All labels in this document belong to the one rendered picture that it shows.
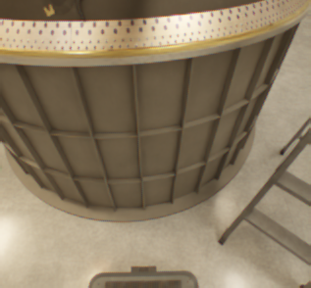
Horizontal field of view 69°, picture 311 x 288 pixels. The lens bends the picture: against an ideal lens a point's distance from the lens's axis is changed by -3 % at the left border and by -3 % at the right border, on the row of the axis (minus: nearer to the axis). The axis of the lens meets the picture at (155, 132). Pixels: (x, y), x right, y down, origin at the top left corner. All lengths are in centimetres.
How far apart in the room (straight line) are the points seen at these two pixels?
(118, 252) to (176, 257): 35
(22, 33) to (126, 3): 33
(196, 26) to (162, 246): 125
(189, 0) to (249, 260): 142
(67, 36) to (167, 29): 30
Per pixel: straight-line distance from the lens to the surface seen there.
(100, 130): 99
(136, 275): 128
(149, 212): 162
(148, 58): 72
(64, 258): 165
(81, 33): 76
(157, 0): 77
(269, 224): 142
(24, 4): 85
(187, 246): 159
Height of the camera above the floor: 152
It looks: 49 degrees down
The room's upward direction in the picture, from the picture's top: 1 degrees clockwise
